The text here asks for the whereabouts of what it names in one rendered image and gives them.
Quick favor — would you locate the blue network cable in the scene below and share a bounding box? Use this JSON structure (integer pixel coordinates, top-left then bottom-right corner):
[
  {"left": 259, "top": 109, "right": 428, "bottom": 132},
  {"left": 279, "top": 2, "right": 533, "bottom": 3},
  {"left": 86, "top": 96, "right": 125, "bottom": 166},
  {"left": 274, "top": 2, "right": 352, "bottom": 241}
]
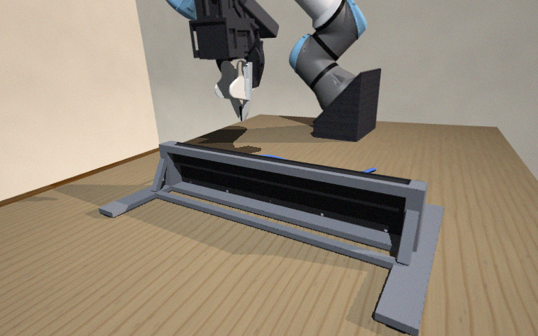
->
[{"left": 263, "top": 155, "right": 376, "bottom": 173}]

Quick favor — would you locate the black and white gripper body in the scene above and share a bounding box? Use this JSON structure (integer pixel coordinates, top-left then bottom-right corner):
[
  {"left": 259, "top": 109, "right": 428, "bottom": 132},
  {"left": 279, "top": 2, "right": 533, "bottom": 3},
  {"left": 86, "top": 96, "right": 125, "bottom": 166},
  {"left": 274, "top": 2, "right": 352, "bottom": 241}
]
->
[{"left": 189, "top": 0, "right": 260, "bottom": 60}]

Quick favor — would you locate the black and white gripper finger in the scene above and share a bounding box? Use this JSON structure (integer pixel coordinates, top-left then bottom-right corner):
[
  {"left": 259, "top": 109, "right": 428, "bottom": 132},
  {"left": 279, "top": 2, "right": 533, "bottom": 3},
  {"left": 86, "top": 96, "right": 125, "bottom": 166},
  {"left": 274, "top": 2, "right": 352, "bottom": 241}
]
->
[
  {"left": 215, "top": 59, "right": 243, "bottom": 121},
  {"left": 229, "top": 40, "right": 265, "bottom": 121}
]

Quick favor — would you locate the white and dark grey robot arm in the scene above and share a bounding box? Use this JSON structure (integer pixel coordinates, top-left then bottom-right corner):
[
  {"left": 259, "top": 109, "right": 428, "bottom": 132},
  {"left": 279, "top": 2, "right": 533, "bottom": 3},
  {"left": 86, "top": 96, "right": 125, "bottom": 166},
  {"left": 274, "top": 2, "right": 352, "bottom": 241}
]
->
[{"left": 166, "top": 0, "right": 367, "bottom": 110}]

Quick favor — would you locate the grey network port rack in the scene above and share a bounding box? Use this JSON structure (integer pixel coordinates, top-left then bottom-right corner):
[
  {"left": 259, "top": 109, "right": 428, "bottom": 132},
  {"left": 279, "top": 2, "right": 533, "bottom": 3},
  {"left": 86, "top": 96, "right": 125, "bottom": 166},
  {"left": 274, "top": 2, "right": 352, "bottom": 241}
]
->
[{"left": 99, "top": 141, "right": 445, "bottom": 336}]

